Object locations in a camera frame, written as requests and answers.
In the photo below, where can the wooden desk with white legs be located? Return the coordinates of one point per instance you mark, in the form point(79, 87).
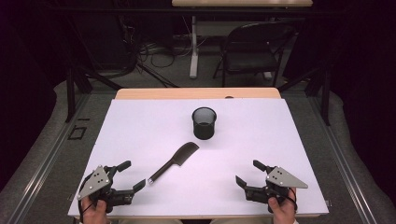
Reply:
point(243, 2)

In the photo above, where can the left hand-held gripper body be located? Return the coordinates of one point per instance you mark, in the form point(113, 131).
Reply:
point(95, 183)

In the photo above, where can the person's right hand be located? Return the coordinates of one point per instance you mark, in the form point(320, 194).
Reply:
point(281, 213)

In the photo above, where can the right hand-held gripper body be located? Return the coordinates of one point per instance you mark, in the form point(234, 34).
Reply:
point(281, 179)

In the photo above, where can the metal floor rail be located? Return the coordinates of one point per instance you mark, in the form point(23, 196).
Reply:
point(342, 161)
point(46, 161)

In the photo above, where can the dark table grommet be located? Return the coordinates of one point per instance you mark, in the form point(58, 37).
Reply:
point(229, 97)

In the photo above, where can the white board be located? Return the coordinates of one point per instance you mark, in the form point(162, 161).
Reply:
point(249, 140)

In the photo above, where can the light wooden table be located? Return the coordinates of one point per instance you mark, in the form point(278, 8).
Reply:
point(186, 93)

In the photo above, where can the black folding chair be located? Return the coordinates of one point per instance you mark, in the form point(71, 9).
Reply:
point(249, 62)

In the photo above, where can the black mesh cup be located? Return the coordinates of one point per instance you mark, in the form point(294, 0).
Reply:
point(204, 130)

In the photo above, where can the person's left hand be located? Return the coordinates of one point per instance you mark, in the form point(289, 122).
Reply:
point(95, 213)

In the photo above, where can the black metal stand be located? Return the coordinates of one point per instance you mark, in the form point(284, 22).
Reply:
point(71, 93)
point(325, 99)

